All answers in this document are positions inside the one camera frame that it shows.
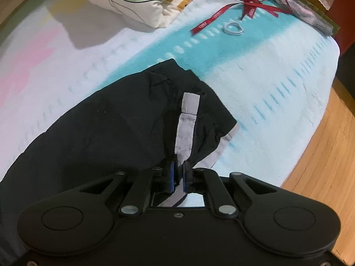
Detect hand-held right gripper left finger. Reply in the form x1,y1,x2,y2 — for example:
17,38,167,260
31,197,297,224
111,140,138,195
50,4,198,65
79,155,179,217

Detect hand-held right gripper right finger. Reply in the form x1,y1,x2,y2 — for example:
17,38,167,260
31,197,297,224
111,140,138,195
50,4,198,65
181,161,278,218

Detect black pants with grey stripe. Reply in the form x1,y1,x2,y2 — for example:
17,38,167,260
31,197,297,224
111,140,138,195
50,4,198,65
0,58,239,266

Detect pastel flower printed blanket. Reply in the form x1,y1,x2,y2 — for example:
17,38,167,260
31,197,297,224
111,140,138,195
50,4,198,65
0,0,342,190

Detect dark red ribbon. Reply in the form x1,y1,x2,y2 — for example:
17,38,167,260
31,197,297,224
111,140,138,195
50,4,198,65
190,0,293,36

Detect cream and green pillow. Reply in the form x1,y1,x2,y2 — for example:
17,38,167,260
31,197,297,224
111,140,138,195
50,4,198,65
63,0,222,29

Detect grey fuzzy cloth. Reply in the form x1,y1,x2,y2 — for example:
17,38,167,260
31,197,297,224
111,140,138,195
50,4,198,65
263,0,334,37

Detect dark green mat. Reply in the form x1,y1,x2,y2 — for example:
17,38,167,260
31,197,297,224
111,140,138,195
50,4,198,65
294,0,341,38

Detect red cabinet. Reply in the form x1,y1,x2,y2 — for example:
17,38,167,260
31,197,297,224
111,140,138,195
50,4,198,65
329,0,355,57

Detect pale blue ring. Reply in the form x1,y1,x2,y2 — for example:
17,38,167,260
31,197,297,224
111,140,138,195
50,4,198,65
223,22,245,37

